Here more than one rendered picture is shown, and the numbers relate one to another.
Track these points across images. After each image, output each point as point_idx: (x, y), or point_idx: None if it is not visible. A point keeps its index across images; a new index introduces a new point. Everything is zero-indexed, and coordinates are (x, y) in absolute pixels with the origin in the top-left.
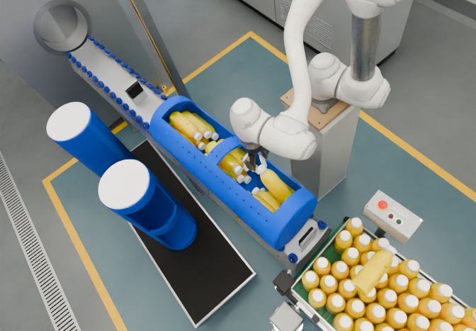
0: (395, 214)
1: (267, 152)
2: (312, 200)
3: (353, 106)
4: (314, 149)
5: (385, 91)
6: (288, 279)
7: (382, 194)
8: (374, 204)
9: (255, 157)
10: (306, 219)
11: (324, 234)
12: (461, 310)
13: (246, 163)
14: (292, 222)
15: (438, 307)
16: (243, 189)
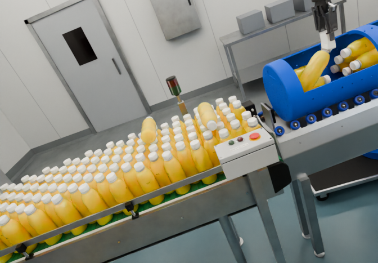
0: (239, 143)
1: (329, 27)
2: (282, 84)
3: None
4: None
5: None
6: (246, 105)
7: (266, 140)
8: (260, 132)
9: (316, 13)
10: (284, 112)
11: (272, 137)
12: (151, 156)
13: (312, 11)
14: (269, 76)
15: (163, 146)
16: (311, 46)
